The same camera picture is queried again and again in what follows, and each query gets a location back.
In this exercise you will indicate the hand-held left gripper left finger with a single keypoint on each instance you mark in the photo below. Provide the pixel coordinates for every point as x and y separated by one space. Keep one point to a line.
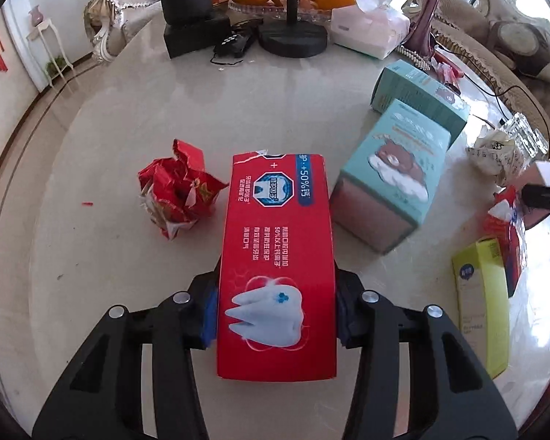
209 316

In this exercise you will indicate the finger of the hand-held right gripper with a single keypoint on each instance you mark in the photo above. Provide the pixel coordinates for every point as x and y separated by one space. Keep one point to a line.
545 195

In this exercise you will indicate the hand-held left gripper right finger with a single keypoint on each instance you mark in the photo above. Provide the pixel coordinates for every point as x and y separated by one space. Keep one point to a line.
344 318

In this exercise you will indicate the red toothpaste box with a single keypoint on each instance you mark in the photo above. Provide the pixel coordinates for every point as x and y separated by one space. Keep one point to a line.
279 261

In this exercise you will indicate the red snack packet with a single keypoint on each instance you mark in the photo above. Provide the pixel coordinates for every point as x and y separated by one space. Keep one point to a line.
504 233

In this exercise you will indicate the crumpled white paper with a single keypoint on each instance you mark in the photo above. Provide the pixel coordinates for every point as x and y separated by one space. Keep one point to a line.
490 149

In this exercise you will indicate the yellow-green carton box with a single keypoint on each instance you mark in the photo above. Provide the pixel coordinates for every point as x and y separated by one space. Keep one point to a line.
483 302

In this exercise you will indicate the crumpled red wrapper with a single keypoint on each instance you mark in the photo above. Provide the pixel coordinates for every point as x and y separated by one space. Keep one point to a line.
178 192

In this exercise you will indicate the teal bear print box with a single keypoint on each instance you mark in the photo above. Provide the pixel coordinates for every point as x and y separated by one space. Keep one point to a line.
387 183

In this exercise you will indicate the beige ornate sofa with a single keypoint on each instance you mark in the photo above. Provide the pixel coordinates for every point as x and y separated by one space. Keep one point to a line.
499 55

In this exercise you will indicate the brown square sofa cushion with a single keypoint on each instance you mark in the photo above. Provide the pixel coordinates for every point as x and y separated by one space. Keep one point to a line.
518 46

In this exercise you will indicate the small red wrapper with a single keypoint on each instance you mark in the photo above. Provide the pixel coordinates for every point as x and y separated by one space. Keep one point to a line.
445 71

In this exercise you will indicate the teal carton box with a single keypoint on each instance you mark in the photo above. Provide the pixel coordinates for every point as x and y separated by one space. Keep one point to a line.
419 96

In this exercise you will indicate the purple glass vase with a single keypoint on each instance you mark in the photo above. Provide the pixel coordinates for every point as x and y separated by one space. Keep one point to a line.
428 4

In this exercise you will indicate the white tissue pack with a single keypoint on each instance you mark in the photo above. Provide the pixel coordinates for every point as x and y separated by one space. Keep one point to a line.
371 25

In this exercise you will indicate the black remote control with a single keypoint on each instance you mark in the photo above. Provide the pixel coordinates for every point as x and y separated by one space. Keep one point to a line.
233 45

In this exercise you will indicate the flat black box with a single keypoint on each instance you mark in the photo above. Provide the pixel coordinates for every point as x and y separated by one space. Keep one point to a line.
197 36

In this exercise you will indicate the black phone stand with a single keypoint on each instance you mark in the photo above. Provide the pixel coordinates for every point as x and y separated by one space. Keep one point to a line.
293 36

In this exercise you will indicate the small green plant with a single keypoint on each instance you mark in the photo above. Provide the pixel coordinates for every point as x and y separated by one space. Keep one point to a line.
56 65

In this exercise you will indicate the glass fruit plate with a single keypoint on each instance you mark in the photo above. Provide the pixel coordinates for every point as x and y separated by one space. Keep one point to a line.
256 9

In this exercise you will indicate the ornate tufted armchair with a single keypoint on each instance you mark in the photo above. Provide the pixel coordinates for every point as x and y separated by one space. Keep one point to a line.
119 4

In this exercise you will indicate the white plant stand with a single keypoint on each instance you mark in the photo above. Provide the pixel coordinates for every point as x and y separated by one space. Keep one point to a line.
46 32

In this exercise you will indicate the pink vase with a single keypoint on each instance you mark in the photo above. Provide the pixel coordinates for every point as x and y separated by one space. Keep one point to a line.
35 14

